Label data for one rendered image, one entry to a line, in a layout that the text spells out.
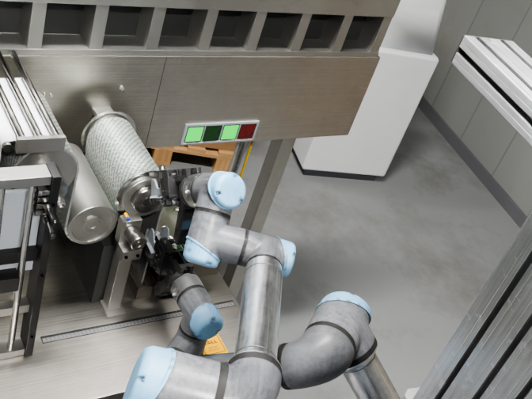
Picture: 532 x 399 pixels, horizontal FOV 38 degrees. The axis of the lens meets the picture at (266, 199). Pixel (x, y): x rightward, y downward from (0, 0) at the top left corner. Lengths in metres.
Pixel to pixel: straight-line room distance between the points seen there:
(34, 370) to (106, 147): 0.56
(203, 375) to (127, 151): 0.81
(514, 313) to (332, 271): 2.98
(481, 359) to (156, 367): 0.51
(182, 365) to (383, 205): 3.35
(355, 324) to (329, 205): 2.69
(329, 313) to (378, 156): 2.93
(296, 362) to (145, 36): 0.94
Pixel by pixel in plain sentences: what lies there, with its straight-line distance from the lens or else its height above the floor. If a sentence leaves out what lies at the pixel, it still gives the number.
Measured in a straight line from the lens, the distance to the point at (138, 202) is 1.85.
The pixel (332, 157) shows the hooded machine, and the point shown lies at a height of 0.17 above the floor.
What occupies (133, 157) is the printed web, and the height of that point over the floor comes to 1.31.
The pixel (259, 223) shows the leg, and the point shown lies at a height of 0.62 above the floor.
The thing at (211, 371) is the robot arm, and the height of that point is 1.46.
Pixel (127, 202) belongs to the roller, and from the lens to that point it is 1.86.
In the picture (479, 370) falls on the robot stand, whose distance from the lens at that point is 0.99.
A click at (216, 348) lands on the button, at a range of 2.02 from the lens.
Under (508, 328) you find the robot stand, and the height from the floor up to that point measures 1.85.
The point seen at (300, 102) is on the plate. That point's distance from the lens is 2.41.
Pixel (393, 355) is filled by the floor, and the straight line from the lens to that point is 3.62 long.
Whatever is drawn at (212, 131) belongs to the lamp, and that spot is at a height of 1.19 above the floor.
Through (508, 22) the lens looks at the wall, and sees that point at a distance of 5.16.
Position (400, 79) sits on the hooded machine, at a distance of 4.25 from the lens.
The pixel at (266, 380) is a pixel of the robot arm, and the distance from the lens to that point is 1.28.
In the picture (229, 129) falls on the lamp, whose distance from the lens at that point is 2.32.
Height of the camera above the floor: 2.39
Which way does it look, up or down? 35 degrees down
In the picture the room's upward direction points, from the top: 20 degrees clockwise
